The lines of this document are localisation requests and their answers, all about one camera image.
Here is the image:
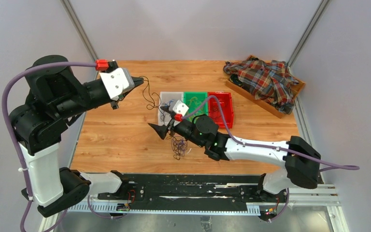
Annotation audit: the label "white plastic bin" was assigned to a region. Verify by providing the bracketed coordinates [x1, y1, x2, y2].
[157, 92, 184, 126]

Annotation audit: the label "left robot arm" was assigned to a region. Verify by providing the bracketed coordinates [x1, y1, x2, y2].
[5, 55, 144, 217]

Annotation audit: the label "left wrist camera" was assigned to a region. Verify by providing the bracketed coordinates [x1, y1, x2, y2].
[99, 67, 136, 100]

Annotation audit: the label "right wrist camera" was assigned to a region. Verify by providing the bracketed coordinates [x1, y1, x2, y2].
[171, 100, 189, 122]

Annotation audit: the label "sorted wires in bin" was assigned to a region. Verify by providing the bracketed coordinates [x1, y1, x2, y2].
[159, 99, 176, 126]

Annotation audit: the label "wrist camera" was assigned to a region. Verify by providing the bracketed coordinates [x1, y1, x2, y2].
[99, 67, 136, 100]
[171, 100, 189, 122]

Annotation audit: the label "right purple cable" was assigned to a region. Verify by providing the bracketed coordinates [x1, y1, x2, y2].
[174, 95, 360, 221]

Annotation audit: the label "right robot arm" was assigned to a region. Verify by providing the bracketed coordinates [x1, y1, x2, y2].
[150, 113, 321, 202]

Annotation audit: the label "plaid shirt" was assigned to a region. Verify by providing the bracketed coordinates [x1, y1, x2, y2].
[223, 57, 300, 115]

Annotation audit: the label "wire bundle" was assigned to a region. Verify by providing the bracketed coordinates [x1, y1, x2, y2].
[170, 136, 189, 161]

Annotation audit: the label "green plastic bin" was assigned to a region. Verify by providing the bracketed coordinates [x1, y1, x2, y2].
[183, 92, 208, 121]

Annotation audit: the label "wooden tray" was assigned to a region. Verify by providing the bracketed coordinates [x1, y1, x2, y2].
[225, 55, 306, 119]

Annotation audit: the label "red plastic bin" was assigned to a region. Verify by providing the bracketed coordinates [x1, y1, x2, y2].
[208, 92, 234, 129]

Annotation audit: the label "yellow wires in green bin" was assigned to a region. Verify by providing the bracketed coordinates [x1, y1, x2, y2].
[185, 96, 208, 119]

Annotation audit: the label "brown wires in red bin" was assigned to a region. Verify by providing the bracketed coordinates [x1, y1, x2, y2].
[211, 99, 229, 124]

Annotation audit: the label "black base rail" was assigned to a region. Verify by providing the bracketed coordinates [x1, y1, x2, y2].
[67, 173, 288, 221]

